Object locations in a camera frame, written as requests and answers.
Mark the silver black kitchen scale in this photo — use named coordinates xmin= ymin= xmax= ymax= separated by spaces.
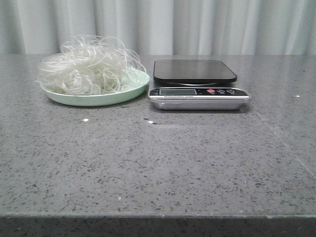
xmin=148 ymin=59 xmax=251 ymax=111

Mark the white pleated curtain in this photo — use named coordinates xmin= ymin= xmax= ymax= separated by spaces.
xmin=0 ymin=0 xmax=316 ymax=55

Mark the white vermicelli noodle bundle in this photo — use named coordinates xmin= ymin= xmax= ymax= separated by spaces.
xmin=37 ymin=35 xmax=146 ymax=96

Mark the light green round plate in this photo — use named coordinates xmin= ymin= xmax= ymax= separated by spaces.
xmin=43 ymin=69 xmax=150 ymax=107

